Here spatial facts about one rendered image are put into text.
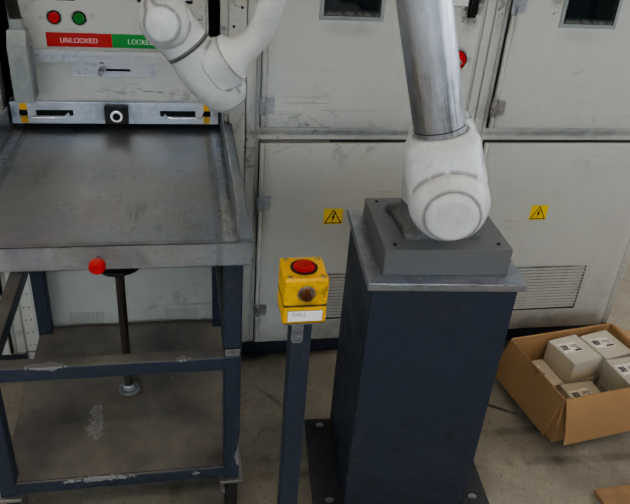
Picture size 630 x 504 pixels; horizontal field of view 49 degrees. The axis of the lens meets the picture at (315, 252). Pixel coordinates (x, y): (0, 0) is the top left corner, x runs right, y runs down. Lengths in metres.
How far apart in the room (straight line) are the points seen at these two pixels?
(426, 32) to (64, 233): 0.80
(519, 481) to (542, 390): 0.30
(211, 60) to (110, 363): 0.70
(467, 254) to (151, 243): 0.68
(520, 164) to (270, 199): 0.80
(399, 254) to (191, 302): 0.99
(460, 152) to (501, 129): 0.95
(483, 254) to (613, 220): 1.09
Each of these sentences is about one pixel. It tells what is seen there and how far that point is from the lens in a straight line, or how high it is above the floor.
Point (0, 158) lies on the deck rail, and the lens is 1.86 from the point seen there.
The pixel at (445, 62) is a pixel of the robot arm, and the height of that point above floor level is 1.24.
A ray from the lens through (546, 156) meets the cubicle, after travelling 2.35.
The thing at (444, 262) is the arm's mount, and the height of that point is 0.78.
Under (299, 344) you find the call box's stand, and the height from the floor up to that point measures 0.74.
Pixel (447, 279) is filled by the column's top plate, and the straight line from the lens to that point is 1.56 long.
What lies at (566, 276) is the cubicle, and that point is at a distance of 2.65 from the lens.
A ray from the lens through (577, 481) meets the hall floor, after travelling 2.28.
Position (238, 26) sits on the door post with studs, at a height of 1.12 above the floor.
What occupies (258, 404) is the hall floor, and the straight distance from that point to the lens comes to 2.29.
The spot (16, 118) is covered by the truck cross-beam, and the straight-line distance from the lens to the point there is 2.03.
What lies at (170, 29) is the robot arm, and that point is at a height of 1.22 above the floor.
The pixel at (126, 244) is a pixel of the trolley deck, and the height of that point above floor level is 0.85.
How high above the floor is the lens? 1.56
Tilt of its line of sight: 30 degrees down
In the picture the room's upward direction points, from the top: 5 degrees clockwise
